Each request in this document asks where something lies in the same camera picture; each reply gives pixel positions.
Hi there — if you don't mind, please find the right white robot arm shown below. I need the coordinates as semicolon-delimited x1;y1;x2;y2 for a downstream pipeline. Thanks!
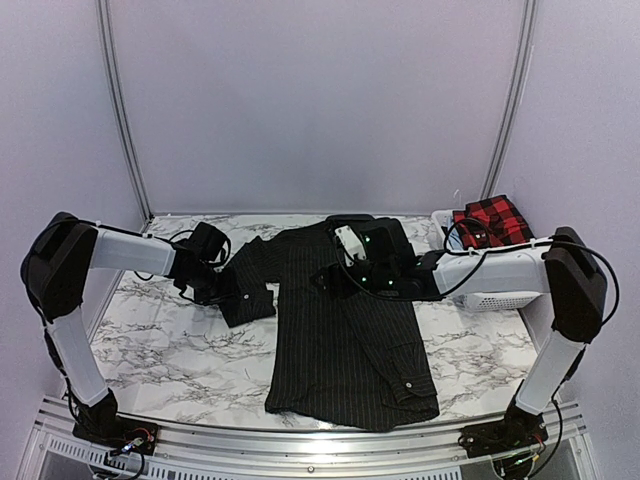
311;218;615;457

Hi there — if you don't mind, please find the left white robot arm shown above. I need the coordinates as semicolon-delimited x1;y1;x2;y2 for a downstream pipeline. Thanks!
20;212;231;450

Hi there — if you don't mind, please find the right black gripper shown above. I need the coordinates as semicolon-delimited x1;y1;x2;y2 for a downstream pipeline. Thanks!
309;259;397;301

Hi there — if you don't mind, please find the aluminium frame post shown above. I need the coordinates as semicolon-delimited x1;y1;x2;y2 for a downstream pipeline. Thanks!
479;0;539;199
95;0;152;219

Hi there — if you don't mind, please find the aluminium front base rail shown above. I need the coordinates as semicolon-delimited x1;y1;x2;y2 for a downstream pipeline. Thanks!
17;397;603;479

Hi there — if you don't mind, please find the black pinstriped long sleeve shirt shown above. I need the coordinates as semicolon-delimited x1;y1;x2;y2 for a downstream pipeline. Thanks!
220;218;440;432

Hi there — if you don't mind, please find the white plastic laundry basket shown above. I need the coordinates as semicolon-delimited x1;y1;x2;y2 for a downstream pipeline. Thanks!
429;210;541;312

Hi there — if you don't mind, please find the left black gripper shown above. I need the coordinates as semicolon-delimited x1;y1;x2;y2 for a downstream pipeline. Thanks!
183;264;240;306

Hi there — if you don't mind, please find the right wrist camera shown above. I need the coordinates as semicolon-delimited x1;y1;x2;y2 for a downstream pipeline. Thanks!
329;225;368;267

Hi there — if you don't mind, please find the red black plaid shirt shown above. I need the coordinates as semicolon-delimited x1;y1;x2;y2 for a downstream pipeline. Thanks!
452;195;535;250

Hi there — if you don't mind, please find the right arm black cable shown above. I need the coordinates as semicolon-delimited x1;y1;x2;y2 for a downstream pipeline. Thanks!
339;222;621;441

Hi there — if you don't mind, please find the light blue shirt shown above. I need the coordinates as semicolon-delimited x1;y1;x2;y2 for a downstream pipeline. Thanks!
444;223;464;251

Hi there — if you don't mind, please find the left aluminium frame post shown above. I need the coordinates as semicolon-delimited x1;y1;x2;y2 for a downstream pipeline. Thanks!
95;0;152;219

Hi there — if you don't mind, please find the right aluminium frame post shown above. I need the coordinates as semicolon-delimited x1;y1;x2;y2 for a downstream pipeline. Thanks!
479;0;539;199

